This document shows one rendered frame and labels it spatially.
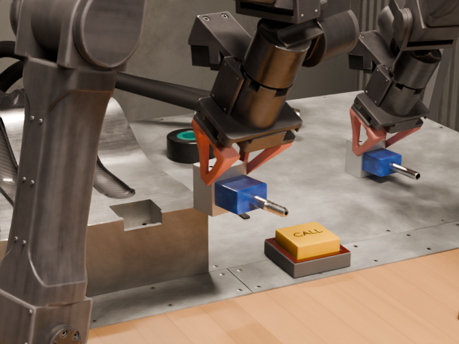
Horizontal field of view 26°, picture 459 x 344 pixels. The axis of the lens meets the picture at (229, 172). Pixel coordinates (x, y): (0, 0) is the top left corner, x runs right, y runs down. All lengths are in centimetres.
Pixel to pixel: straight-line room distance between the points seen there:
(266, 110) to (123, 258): 27
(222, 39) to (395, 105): 46
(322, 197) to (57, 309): 70
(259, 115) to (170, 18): 296
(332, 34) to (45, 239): 39
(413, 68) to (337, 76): 301
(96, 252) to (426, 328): 38
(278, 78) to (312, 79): 336
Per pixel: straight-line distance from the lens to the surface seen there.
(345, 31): 105
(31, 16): 81
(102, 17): 77
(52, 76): 79
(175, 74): 403
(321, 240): 122
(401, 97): 144
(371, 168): 151
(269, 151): 109
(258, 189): 108
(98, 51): 77
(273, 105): 102
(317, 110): 187
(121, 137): 139
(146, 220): 121
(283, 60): 98
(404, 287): 121
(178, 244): 118
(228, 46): 104
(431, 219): 140
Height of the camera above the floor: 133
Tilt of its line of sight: 20 degrees down
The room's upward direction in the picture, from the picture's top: straight up
